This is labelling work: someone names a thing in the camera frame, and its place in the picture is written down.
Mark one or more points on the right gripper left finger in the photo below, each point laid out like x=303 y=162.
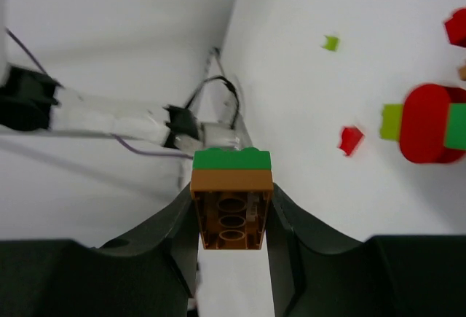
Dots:
x=148 y=271

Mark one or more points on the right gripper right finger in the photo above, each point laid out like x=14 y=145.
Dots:
x=316 y=270

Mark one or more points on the red lego brick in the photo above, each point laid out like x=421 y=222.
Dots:
x=455 y=27

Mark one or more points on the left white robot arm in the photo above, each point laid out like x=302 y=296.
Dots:
x=33 y=102

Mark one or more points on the small red lego piece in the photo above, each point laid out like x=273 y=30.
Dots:
x=350 y=138

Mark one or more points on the lime lego brick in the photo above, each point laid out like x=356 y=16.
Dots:
x=391 y=122

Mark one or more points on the red round lego piece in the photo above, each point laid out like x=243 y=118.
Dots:
x=424 y=123

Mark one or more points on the green lego piece by round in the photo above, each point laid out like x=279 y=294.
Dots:
x=455 y=135

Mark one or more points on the small lime lego piece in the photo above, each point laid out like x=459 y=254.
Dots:
x=331 y=43

